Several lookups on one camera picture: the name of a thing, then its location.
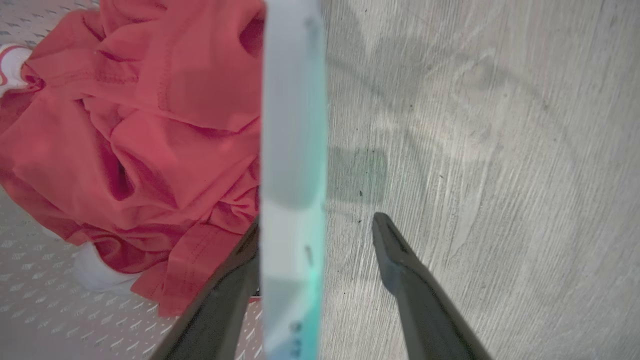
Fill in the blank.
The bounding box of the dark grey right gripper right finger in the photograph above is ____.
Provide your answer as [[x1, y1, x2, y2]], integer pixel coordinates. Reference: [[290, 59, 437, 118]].
[[371, 212, 495, 360]]

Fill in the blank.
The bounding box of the red cotton garment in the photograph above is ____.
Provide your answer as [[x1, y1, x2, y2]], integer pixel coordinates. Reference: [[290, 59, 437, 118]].
[[0, 0, 266, 318]]

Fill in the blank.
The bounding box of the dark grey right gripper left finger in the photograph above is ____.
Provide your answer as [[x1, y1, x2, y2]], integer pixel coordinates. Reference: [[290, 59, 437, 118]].
[[149, 218, 261, 360]]

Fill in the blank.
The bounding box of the white and red garment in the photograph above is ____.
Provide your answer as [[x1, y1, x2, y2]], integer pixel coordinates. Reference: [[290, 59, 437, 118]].
[[0, 43, 34, 97]]

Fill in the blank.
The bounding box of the white cloth item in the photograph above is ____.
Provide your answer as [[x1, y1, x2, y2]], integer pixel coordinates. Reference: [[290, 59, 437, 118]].
[[73, 243, 142, 295]]

